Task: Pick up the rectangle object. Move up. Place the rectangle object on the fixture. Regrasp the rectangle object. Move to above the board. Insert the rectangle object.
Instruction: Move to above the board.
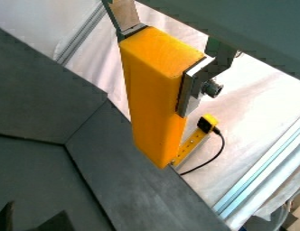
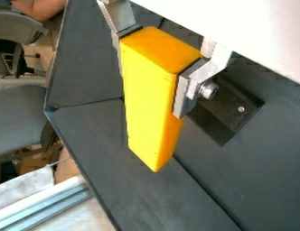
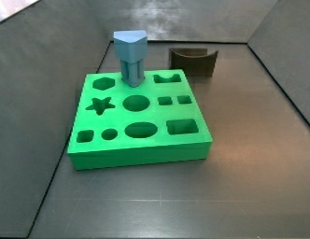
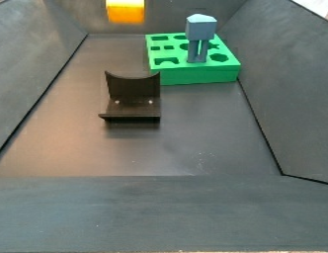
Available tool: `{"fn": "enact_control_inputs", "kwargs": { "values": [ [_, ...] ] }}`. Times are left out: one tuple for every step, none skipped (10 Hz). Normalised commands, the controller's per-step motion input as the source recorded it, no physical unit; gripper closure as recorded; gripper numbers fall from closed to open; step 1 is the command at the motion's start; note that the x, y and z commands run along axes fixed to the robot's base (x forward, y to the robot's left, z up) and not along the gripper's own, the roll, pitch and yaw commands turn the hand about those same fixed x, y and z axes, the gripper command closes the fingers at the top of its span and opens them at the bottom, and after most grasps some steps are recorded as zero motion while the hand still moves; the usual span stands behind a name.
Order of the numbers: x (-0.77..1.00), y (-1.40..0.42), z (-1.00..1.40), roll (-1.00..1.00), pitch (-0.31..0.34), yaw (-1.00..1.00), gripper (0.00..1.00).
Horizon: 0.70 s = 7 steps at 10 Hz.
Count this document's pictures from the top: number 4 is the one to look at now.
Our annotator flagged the black curved fixture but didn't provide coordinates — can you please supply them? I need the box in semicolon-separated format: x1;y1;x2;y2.
97;71;161;121

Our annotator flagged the green foam shape board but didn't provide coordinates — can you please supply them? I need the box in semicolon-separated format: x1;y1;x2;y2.
145;33;240;85

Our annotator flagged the blue triangular peg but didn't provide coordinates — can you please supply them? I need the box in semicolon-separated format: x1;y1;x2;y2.
184;14;216;63

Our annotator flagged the yellow rectangular block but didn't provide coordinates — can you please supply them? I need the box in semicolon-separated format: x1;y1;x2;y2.
105;0;145;24

